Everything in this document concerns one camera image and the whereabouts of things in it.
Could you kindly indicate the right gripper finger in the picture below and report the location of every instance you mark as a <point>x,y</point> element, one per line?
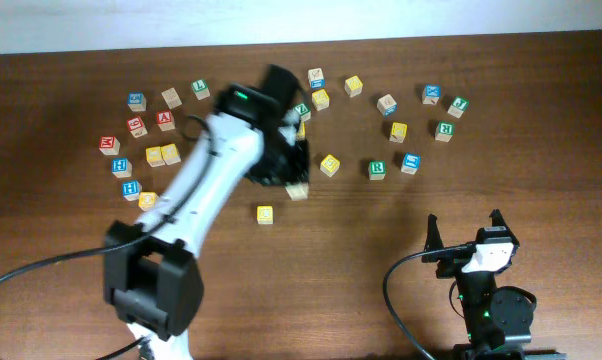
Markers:
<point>498,223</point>
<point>433,240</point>

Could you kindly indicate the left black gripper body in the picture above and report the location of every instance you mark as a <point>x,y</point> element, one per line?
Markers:
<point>291,167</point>

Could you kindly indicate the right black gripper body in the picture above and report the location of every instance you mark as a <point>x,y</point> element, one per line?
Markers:
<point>451,265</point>

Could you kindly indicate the green V block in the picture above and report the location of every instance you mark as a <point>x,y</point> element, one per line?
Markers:
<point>298,192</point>

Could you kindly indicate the yellow C block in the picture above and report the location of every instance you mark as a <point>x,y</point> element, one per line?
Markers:
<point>265,215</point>

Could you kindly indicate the green r block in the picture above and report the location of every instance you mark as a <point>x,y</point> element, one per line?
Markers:
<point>377,170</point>
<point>444,131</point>

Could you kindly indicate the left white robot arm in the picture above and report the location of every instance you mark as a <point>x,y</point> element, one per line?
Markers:
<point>151,274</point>

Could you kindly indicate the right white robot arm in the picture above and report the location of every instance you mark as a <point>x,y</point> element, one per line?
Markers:
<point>497,319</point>

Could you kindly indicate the yellow block below Z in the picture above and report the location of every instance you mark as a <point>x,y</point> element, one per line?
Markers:
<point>301,134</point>

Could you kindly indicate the yellow block centre lower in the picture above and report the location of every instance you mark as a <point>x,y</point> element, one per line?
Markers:
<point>330,165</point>

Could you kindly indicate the green Z block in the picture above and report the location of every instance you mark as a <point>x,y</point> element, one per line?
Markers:
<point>303,112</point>

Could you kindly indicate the yellow block above Z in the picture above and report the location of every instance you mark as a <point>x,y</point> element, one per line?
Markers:
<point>320,99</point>

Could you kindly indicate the blue S block right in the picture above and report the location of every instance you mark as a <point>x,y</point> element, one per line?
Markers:
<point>410,163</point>

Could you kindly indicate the plain block blue side top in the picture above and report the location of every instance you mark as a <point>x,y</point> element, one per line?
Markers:
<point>316,78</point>

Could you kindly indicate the yellow block top right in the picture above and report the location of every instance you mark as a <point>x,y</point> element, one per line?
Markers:
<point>353,86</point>

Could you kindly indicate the yellow G block pair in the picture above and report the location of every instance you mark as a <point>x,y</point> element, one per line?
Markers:
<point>170,154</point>

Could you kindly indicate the green L block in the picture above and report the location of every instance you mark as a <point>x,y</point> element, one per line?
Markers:
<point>201,89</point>

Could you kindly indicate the plain block right centre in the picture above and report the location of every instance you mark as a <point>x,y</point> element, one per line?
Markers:
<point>386,105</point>

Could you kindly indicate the green J block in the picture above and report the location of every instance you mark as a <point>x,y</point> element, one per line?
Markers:
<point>458,107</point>

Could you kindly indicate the red A block left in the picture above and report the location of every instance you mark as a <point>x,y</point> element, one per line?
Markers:
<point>165,120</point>

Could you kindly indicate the yellow O block pair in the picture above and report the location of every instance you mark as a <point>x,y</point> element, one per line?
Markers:
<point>154,156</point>

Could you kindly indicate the plain wooden block left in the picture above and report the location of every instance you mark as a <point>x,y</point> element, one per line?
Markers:
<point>171,98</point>

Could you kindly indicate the yellow O block left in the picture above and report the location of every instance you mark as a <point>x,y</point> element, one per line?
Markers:
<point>147,200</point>

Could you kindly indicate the blue X block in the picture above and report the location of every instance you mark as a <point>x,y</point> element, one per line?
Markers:
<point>431,94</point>

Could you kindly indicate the red nine block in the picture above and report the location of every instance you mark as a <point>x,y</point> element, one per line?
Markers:
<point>136,127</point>

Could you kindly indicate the blue H block lower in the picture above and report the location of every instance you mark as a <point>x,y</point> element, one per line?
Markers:
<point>131,190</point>

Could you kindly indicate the blue h block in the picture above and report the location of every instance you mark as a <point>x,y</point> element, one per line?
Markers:
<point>121,168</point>
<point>131,190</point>

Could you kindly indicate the blue block far left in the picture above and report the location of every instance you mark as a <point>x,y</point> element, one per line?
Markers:
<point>137,102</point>

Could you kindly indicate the blue H block upper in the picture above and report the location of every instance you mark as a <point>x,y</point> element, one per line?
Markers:
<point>121,168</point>

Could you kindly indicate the red M block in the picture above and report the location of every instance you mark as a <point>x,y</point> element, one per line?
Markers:
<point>109,145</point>

